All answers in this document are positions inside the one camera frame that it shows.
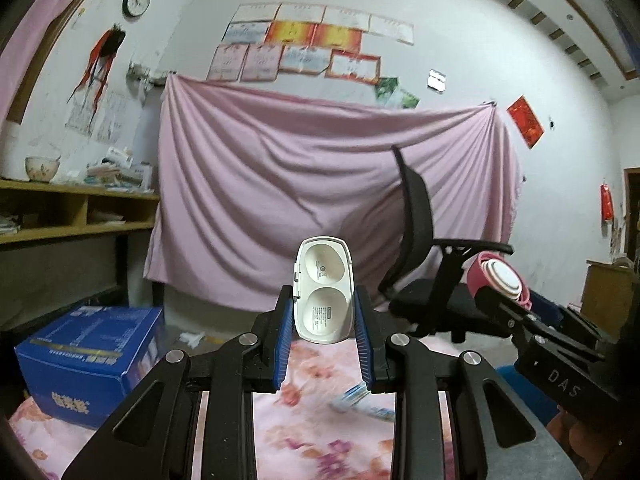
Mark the blue stool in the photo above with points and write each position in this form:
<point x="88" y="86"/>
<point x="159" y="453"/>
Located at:
<point x="525" y="395"/>

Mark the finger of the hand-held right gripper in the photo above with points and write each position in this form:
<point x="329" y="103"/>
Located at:
<point x="500" y="307"/>
<point x="560" y="327"/>

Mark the blue white toothpaste tube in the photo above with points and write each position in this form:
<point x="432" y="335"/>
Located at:
<point x="350" y="399"/>

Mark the red hanging ornament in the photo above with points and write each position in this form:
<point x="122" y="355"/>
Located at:
<point x="606" y="202"/>

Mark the pink curtain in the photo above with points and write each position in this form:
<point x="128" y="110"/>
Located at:
<point x="40" y="25"/>

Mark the white plastic case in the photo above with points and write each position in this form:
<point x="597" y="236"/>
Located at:
<point x="322" y="270"/>

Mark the red tassel wall decoration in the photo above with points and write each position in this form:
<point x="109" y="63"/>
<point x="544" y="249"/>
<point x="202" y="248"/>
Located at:
<point x="102" y="55"/>

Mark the blue cardboard carton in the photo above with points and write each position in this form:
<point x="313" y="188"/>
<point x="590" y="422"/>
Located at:
<point x="85" y="355"/>

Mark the round wall clock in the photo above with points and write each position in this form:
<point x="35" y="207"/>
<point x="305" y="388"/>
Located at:
<point x="136" y="1"/>

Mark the white wall switch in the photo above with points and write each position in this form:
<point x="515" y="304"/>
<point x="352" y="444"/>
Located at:
<point x="436" y="80"/>

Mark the pink floral blanket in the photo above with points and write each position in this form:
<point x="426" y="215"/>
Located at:
<point x="320" y="435"/>

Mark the group of wall certificates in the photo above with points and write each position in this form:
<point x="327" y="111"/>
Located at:
<point x="300" y="35"/>

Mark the wooden door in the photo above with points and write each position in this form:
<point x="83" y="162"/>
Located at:
<point x="632" y="210"/>

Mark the pink hanging sheet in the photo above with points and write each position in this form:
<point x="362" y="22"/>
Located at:
<point x="275" y="170"/>

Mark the floral ceramic bowl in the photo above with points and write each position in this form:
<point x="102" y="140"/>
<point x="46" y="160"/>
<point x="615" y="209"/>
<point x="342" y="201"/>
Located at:
<point x="42" y="169"/>

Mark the wooden shelf desk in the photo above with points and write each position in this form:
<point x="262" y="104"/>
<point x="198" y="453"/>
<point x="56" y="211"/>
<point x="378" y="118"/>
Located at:
<point x="60" y="190"/>

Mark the pile of papers and boxes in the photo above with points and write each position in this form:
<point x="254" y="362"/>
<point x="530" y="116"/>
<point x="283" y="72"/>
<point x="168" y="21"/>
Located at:
<point x="125" y="172"/>

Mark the paper wall calendar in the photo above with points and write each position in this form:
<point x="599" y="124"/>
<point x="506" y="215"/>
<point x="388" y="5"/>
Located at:
<point x="95" y="117"/>

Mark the crumpled white paper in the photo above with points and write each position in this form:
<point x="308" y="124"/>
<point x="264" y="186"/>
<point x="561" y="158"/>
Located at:
<point x="195" y="339"/>

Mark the black office chair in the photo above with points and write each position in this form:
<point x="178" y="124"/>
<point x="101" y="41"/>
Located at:
<point x="417" y="210"/>

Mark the red paper poster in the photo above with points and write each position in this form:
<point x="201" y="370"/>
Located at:
<point x="525" y="121"/>

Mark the person's right forearm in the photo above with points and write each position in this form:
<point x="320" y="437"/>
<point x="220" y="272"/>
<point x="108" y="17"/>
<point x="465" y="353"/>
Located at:
<point x="585" y="442"/>

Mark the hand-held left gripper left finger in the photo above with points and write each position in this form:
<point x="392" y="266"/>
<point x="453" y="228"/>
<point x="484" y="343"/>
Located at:
<point x="282" y="347"/>

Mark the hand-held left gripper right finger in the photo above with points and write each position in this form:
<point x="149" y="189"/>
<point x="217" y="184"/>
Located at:
<point x="364" y="347"/>

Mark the green wall picture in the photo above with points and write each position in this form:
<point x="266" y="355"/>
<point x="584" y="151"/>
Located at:
<point x="387" y="87"/>
<point x="407" y="100"/>

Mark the pink collapsible cup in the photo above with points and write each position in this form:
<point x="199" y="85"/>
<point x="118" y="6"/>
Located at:
<point x="482" y="275"/>

